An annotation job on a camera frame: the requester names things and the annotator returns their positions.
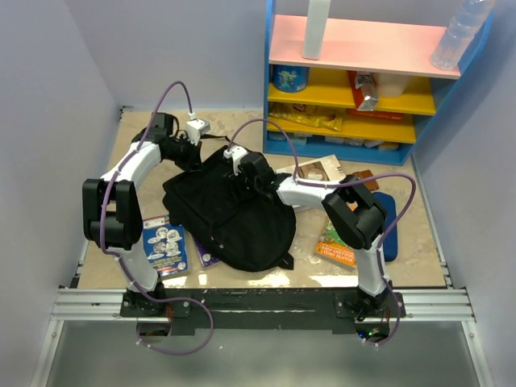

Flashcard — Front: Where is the black student backpack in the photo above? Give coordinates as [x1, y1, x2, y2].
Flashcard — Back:
[162, 148, 296, 273]

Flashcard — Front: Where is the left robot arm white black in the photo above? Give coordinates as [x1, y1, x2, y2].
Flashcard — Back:
[82, 113, 210, 316]

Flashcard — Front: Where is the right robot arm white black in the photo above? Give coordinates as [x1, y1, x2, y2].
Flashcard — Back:
[223, 146, 390, 320]

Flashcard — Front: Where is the yellow chips bag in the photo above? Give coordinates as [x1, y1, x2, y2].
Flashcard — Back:
[268, 102, 347, 131]

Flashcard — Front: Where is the white coffee cover book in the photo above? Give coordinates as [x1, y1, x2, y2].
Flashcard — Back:
[276, 155, 348, 211]

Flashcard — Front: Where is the blue cartoon book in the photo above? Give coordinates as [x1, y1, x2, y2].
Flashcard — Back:
[142, 215, 189, 279]

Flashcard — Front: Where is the purple book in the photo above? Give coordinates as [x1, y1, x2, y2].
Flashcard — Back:
[193, 238, 220, 268]

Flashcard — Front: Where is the blue round tin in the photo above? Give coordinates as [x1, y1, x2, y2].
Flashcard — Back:
[272, 64, 310, 93]

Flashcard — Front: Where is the orange treehouse book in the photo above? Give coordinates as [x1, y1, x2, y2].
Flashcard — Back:
[314, 219, 356, 268]

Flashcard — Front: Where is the red flat packet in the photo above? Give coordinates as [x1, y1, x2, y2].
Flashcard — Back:
[347, 109, 405, 121]

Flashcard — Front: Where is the brown leather wallet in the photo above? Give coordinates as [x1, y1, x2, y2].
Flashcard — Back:
[351, 170, 382, 190]

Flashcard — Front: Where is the blue pencil case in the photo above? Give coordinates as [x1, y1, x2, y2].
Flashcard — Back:
[371, 191, 401, 263]

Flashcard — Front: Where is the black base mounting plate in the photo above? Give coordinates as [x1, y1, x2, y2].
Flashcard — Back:
[119, 288, 406, 335]

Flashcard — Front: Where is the colourful wooden shelf unit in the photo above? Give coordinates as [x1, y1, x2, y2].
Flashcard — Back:
[263, 1, 493, 165]

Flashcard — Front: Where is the white plastic tub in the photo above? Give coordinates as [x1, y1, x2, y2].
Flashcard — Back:
[373, 73, 411, 98]

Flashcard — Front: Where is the white tall bottle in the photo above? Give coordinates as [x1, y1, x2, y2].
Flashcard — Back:
[302, 0, 331, 60]

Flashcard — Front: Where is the clear plastic water bottle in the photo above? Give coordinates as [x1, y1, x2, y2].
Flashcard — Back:
[430, 0, 495, 70]

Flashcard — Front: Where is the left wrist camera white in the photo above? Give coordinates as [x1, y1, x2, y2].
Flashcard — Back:
[185, 119, 210, 145]

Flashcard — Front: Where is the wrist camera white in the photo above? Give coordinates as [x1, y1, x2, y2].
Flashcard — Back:
[185, 119, 210, 145]
[223, 145, 248, 168]

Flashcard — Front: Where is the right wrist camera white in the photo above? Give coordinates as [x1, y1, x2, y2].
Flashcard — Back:
[223, 145, 248, 168]

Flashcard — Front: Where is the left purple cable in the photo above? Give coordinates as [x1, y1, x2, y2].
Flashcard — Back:
[93, 81, 214, 356]

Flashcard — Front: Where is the purple cable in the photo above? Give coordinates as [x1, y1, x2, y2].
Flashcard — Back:
[93, 81, 214, 356]
[227, 119, 418, 348]

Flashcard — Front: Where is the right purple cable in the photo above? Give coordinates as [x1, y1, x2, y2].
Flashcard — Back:
[227, 119, 418, 348]

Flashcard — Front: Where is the aluminium rail frame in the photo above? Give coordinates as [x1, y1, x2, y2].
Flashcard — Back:
[30, 257, 493, 387]

